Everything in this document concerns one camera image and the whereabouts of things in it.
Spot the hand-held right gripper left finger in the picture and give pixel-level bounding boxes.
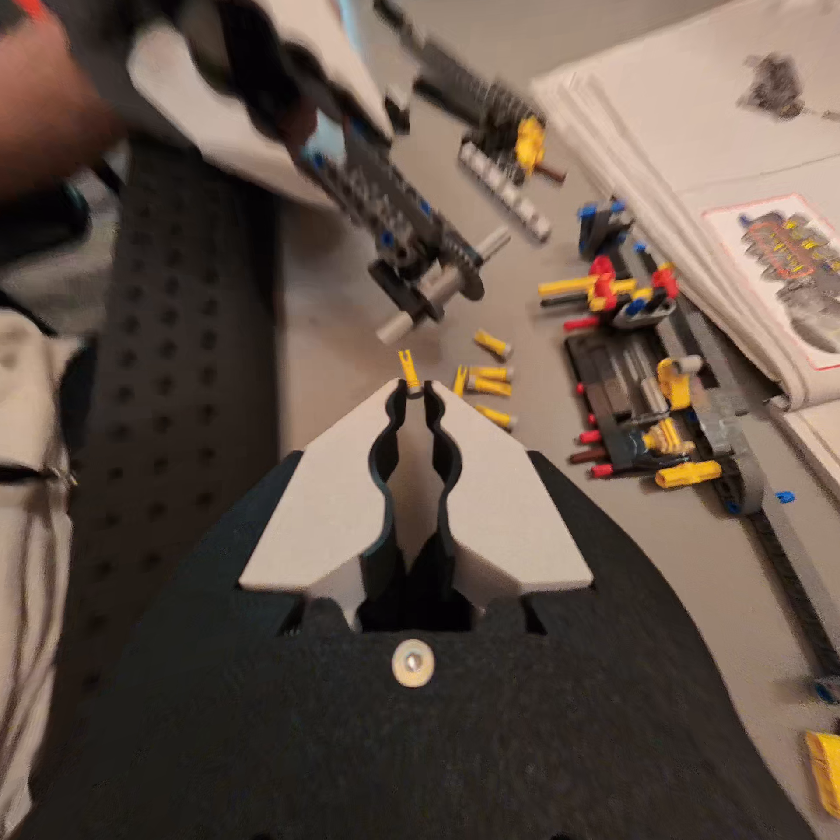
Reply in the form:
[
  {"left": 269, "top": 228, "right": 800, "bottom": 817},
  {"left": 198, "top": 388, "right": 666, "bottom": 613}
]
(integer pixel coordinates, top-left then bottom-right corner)
[{"left": 238, "top": 379, "right": 411, "bottom": 614}]

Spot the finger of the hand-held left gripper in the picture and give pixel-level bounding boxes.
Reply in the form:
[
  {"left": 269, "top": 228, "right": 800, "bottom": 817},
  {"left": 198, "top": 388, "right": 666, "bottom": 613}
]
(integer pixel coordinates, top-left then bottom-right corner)
[
  {"left": 261, "top": 0, "right": 396, "bottom": 143},
  {"left": 126, "top": 21, "right": 343, "bottom": 212}
]

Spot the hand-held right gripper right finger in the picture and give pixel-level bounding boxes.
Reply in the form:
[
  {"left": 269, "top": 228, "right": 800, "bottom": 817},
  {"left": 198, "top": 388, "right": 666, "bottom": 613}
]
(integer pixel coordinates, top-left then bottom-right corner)
[{"left": 425, "top": 381, "right": 596, "bottom": 611}]

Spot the pile of yellow toy pins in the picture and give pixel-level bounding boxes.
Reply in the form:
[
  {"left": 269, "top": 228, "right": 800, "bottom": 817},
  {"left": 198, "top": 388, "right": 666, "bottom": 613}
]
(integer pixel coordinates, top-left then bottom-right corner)
[{"left": 451, "top": 328, "right": 519, "bottom": 432}]

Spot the black toy gear assembly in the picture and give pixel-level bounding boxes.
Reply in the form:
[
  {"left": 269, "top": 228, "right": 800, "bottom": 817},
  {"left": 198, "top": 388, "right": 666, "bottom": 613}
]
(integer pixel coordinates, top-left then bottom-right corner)
[{"left": 298, "top": 118, "right": 513, "bottom": 345}]

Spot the person's left hand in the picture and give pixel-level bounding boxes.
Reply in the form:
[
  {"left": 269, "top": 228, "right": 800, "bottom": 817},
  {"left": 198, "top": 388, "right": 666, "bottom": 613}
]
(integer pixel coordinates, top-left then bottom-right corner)
[{"left": 0, "top": 18, "right": 127, "bottom": 199}]

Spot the long black toy beam assembly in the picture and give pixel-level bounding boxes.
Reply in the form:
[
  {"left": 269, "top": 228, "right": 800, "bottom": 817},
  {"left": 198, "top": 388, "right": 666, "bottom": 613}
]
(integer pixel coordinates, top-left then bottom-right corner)
[{"left": 374, "top": 0, "right": 568, "bottom": 188}]

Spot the partly built toy chassis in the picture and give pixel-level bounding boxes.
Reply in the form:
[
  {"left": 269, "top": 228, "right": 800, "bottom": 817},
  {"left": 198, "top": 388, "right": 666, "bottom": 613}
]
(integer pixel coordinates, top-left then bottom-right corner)
[{"left": 538, "top": 197, "right": 840, "bottom": 818}]

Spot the grey toy beam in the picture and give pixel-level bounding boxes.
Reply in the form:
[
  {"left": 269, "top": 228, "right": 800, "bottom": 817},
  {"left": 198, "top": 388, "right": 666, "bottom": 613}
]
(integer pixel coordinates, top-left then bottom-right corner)
[{"left": 458, "top": 141, "right": 553, "bottom": 242}]

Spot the building instruction booklet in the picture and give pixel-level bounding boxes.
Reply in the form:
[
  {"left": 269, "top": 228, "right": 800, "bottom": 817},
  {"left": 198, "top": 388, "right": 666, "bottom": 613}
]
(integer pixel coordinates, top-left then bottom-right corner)
[{"left": 532, "top": 0, "right": 840, "bottom": 500}]

